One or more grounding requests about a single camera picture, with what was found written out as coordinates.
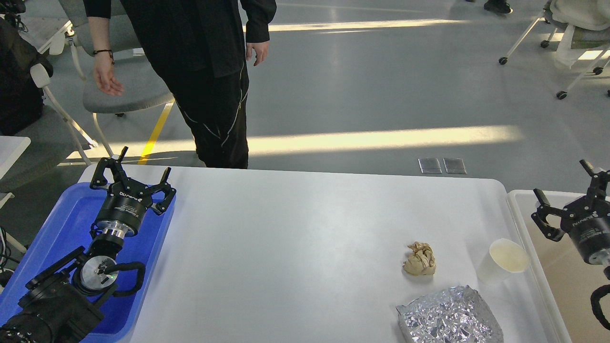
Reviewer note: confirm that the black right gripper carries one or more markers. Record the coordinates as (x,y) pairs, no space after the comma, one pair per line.
(588,227)

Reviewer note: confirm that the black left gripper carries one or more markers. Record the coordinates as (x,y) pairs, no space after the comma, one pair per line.
(123,206)

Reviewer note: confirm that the white paper cup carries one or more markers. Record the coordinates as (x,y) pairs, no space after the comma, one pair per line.
(503,259)

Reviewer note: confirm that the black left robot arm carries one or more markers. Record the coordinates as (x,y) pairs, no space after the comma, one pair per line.
(85,276)

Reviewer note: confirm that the white plastic bin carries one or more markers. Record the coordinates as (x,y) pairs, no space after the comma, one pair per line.
(566,280)

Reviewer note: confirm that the blue plastic tray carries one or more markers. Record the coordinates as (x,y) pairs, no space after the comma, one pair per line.
(67,228)

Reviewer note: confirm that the grey office chair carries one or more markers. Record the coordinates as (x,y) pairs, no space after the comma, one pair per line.
(142,86)

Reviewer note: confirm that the white side table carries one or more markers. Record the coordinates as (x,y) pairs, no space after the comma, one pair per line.
(11,148)

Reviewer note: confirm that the metal floor socket plate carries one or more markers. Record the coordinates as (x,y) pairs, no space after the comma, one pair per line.
(429,166)
(454,166)

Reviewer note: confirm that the black jacket on chair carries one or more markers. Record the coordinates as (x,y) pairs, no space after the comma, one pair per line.
(21,101)

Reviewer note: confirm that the person in black clothes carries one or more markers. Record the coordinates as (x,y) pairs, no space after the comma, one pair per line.
(200,48)

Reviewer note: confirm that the crumpled aluminium foil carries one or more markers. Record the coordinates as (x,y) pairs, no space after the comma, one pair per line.
(453,315)

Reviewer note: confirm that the crumpled brown paper ball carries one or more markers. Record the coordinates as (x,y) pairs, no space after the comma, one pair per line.
(421,260)

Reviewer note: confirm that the white rolling chair with cloth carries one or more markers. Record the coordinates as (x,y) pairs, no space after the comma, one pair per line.
(584,24)

